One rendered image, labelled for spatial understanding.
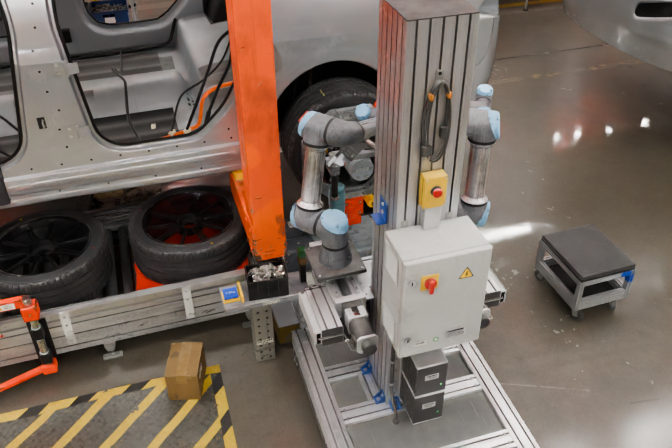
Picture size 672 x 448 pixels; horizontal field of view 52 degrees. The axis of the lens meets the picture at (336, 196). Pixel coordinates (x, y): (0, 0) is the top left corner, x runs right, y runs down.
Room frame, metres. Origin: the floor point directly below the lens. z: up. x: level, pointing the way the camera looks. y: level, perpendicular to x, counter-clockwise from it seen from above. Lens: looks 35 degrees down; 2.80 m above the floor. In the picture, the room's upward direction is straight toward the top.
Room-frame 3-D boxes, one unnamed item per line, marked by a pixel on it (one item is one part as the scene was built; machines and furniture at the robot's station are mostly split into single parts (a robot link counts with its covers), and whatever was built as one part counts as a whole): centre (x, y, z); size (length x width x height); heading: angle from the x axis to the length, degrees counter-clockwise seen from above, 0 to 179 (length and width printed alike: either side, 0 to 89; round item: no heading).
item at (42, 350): (2.42, 1.46, 0.30); 0.09 x 0.05 x 0.50; 108
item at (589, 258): (3.01, -1.41, 0.17); 0.43 x 0.36 x 0.34; 18
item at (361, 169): (3.13, -0.11, 0.85); 0.21 x 0.14 x 0.14; 18
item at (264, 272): (2.57, 0.34, 0.51); 0.20 x 0.14 x 0.13; 103
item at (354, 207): (3.24, -0.07, 0.48); 0.16 x 0.12 x 0.17; 18
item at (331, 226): (2.37, 0.01, 0.98); 0.13 x 0.12 x 0.14; 57
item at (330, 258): (2.37, 0.01, 0.87); 0.15 x 0.15 x 0.10
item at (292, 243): (3.12, 0.25, 0.26); 0.42 x 0.18 x 0.35; 18
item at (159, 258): (3.11, 0.82, 0.39); 0.66 x 0.66 x 0.24
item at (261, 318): (2.56, 0.39, 0.21); 0.10 x 0.10 x 0.42; 18
